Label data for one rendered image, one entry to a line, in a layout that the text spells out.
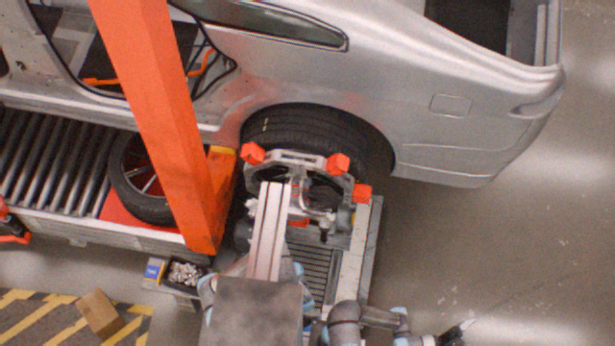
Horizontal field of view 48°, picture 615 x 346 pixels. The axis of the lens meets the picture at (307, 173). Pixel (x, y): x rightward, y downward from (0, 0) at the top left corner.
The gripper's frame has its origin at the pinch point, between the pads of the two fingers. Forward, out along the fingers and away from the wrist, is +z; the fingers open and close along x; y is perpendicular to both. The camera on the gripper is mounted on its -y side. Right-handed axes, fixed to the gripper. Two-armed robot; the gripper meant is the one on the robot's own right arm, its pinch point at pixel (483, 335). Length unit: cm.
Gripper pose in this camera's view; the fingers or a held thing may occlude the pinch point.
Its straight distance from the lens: 286.4
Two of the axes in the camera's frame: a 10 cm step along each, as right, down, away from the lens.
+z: 9.9, -1.0, 0.7
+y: 0.1, 5.8, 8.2
